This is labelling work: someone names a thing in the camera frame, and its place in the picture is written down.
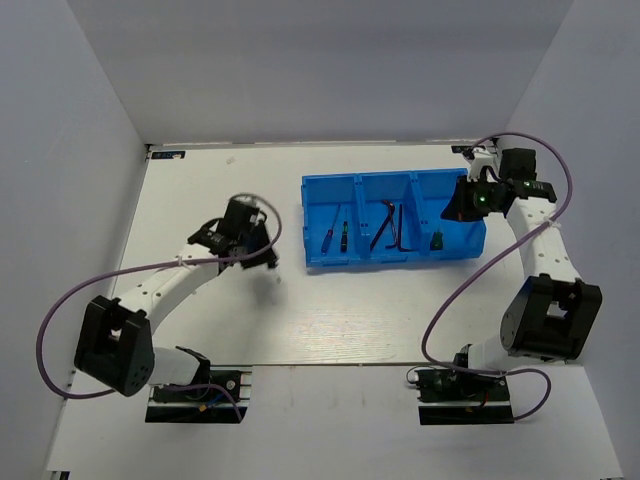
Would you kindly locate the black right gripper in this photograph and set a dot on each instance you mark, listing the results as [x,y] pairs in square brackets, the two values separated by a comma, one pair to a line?
[458,208]

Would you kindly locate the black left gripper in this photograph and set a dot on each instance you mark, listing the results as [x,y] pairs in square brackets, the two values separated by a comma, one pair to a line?
[260,259]

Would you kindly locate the small brown hex key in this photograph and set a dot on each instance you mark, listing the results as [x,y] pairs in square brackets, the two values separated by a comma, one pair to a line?
[390,206]

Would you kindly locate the medium brown hex key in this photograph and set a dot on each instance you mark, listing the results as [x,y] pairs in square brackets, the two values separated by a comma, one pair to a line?
[388,220]

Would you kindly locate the large brown hex key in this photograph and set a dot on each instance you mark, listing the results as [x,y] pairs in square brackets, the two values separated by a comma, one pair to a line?
[399,230]

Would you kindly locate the black green precision screwdriver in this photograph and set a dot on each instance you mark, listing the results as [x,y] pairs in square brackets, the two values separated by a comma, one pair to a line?
[344,237]

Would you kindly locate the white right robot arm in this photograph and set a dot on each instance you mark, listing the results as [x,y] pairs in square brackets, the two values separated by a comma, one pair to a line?
[552,315]

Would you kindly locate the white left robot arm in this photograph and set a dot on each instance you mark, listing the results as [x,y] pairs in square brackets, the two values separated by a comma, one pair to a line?
[115,345]

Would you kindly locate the right corner label sticker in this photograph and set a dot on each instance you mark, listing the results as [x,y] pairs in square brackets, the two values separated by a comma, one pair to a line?
[459,148]

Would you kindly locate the corner label sticker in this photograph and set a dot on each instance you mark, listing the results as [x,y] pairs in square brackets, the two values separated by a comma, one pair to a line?
[459,148]
[166,155]

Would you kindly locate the blue plastic compartment bin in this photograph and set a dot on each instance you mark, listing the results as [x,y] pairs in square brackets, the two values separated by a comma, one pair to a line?
[357,219]

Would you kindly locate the left corner label sticker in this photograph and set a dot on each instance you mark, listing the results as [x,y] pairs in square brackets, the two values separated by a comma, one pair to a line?
[166,155]

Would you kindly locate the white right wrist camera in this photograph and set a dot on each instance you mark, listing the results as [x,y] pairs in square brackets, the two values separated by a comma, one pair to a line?
[483,163]

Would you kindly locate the blue handled precision screwdriver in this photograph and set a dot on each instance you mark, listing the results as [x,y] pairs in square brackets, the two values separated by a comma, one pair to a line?
[330,232]

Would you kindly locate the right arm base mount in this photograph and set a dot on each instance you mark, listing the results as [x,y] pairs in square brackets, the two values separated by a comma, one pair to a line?
[450,398]

